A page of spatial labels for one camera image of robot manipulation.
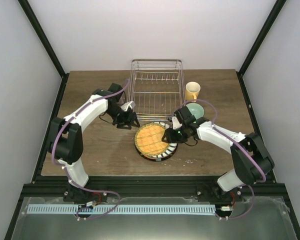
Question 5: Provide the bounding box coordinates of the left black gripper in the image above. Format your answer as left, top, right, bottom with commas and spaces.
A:
104, 105, 140, 130

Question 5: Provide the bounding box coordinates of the white blue striped plate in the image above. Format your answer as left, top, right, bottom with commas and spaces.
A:
148, 121, 178, 162

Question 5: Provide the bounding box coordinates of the yellow woven pattern plate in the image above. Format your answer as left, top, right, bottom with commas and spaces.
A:
134, 122, 170, 158

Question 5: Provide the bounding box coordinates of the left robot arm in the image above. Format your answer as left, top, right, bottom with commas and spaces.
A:
47, 79, 140, 202

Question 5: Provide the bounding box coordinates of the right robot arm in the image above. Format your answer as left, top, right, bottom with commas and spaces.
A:
162, 103, 275, 202

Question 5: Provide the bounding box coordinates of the black rimmed cream plate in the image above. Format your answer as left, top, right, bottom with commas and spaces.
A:
134, 140, 178, 162

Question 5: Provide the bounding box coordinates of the green celadon bowl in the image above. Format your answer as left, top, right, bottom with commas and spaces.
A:
186, 102, 205, 120

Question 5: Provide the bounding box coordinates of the yellow ceramic mug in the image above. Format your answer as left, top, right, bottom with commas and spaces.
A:
185, 81, 201, 103

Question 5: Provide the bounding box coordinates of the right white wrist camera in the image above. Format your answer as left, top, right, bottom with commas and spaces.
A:
169, 115, 182, 130

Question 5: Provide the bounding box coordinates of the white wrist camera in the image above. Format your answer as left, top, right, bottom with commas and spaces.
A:
120, 101, 136, 112
169, 115, 182, 130

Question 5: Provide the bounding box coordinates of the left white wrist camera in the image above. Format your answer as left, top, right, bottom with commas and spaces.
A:
120, 101, 136, 112

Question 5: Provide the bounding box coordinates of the wire dish rack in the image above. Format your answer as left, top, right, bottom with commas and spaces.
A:
127, 58, 186, 122

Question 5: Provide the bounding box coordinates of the black aluminium frame rail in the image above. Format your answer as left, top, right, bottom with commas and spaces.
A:
21, 174, 286, 201

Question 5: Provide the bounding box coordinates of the light blue slotted cable duct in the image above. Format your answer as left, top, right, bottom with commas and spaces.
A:
26, 204, 216, 216

